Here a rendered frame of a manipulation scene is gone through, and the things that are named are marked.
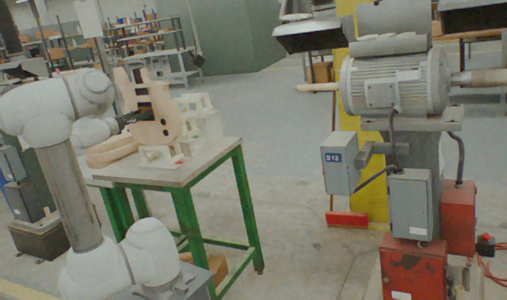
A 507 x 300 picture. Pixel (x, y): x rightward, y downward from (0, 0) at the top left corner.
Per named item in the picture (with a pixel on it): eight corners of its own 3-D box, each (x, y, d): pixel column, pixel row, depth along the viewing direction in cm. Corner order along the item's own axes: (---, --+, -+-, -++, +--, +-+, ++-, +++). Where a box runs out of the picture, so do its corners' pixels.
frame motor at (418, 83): (452, 104, 161) (451, 40, 154) (447, 126, 140) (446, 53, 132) (353, 106, 182) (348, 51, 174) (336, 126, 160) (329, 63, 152)
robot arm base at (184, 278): (169, 313, 135) (165, 299, 134) (130, 293, 149) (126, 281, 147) (205, 279, 149) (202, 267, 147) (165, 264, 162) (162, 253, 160)
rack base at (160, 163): (193, 158, 209) (192, 156, 208) (174, 170, 196) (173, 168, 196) (155, 156, 223) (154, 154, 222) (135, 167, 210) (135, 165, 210)
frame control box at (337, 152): (402, 187, 156) (398, 125, 148) (392, 215, 139) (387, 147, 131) (341, 183, 168) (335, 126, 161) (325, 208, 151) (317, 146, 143)
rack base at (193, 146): (211, 146, 221) (207, 131, 219) (192, 158, 208) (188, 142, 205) (173, 145, 235) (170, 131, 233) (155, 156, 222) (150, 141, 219)
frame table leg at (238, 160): (265, 271, 257) (241, 142, 229) (262, 276, 252) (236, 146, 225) (258, 269, 259) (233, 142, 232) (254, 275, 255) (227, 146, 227)
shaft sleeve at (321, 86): (339, 87, 170) (338, 81, 169) (337, 91, 168) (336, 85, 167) (301, 89, 179) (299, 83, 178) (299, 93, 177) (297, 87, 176)
